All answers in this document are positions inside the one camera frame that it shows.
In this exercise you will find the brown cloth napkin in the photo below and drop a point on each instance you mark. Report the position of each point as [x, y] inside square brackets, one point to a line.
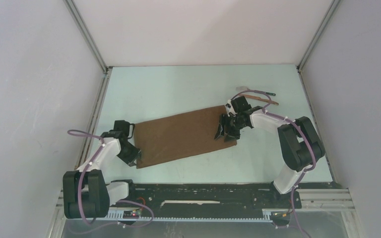
[179, 136]

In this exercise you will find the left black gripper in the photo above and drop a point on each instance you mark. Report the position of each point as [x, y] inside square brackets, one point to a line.
[136, 153]

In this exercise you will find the left aluminium corner post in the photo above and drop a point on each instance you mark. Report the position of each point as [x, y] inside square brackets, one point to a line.
[79, 21]

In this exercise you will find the right aluminium corner post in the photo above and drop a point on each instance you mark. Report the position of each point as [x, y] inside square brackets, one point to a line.
[318, 34]

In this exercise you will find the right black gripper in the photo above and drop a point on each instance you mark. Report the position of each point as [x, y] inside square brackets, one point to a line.
[231, 135]

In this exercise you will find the brown wooden knife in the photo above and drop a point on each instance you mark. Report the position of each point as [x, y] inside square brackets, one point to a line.
[260, 99]

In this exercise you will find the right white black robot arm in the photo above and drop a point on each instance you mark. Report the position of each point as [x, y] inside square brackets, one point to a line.
[300, 144]

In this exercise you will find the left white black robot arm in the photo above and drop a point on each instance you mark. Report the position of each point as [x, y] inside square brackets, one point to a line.
[86, 193]

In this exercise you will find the aluminium frame profile front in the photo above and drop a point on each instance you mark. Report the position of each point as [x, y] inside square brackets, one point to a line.
[329, 200]

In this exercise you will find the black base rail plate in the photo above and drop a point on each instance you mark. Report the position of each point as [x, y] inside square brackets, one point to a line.
[249, 201]

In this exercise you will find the aluminium corner post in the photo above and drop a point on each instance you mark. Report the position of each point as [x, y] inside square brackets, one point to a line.
[318, 34]
[79, 21]

